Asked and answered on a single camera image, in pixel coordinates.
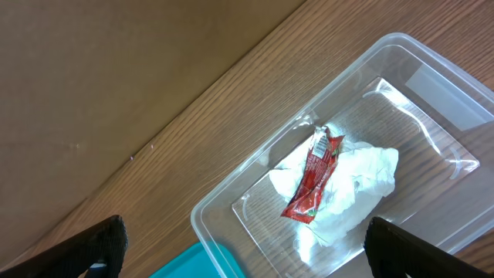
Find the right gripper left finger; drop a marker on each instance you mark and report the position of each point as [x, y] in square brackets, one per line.
[98, 251]

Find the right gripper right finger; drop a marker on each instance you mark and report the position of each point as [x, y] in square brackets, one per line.
[395, 253]

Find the white napkin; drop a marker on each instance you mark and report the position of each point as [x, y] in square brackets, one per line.
[363, 176]

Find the red snack wrapper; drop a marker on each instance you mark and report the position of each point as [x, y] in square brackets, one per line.
[321, 162]

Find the teal plastic tray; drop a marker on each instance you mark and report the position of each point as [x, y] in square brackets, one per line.
[195, 262]

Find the clear plastic bin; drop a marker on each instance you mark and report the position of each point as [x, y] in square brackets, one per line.
[398, 94]

